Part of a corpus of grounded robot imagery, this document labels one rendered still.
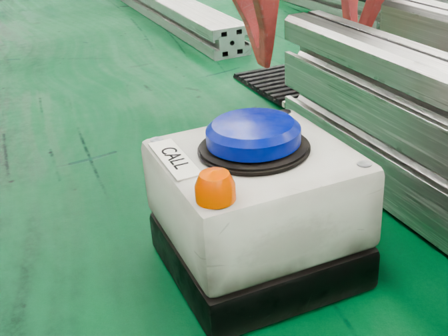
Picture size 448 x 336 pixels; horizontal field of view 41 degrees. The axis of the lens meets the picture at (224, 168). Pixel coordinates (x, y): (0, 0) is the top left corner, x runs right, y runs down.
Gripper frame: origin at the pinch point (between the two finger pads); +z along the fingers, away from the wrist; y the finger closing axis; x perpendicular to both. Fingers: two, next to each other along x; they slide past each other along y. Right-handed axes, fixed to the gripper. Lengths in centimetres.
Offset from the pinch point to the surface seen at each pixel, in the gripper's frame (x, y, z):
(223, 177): -20.7, -15.7, -2.5
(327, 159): -19.4, -10.6, -1.4
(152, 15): 35.1, -2.1, 3.7
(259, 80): 6.5, -1.2, 4.2
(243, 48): 14.9, 1.2, 3.7
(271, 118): -17.3, -12.1, -2.8
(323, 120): -9.9, -4.9, 1.4
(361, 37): -12.1, -4.1, -4.0
